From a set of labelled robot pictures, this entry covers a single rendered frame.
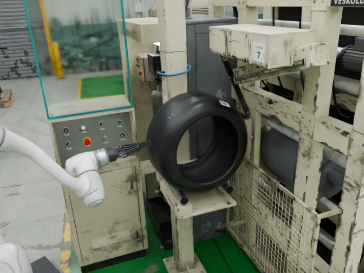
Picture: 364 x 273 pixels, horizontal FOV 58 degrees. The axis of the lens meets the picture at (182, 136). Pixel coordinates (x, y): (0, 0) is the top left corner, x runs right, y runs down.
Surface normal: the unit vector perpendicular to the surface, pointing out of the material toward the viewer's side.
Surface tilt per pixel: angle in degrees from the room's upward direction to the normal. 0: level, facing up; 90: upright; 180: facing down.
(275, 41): 90
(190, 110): 44
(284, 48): 90
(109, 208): 91
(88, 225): 90
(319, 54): 72
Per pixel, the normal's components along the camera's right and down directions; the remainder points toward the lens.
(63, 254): -0.04, -0.92
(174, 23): 0.34, 0.34
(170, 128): -0.28, -0.11
